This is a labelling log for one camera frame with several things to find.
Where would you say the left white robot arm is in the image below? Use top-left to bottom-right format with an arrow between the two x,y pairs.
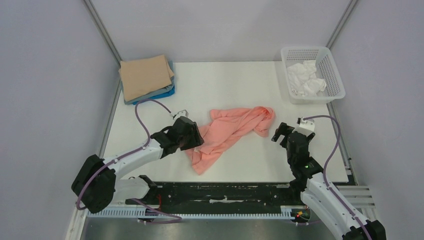
71,116 -> 205,214

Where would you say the white slotted cable duct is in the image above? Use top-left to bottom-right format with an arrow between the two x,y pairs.
87,206 -> 295,220

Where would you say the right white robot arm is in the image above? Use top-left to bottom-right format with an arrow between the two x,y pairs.
271,118 -> 387,240

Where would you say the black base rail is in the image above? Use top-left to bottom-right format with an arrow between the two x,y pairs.
140,181 -> 303,214

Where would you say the white crumpled t shirt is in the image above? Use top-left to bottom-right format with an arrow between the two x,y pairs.
287,60 -> 327,97

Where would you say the left aluminium frame post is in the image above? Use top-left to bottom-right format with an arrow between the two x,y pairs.
82,0 -> 122,66

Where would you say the beige folded t shirt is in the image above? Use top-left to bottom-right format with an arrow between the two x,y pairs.
118,54 -> 175,103

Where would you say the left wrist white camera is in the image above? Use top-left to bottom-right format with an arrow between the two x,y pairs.
171,109 -> 189,120

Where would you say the wrist white camera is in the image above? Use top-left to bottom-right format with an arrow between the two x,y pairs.
171,109 -> 189,120
294,117 -> 315,137

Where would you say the white plastic laundry basket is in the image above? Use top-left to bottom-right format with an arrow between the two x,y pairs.
280,46 -> 346,104

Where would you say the salmon pink t shirt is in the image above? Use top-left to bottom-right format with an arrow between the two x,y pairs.
185,106 -> 276,175

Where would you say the blue folded t shirt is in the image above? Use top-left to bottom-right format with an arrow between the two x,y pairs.
131,86 -> 175,105

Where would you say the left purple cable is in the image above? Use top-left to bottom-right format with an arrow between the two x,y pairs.
75,98 -> 184,225

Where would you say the right aluminium frame post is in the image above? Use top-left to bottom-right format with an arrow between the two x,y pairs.
325,0 -> 359,49

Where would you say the grey-teal folded t shirt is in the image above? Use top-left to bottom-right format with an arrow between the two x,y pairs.
120,60 -> 175,106

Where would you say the aluminium frame post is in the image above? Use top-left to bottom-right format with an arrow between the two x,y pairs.
82,0 -> 122,66
325,0 -> 359,49

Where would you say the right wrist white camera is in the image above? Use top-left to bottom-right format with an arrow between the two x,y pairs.
294,117 -> 315,137

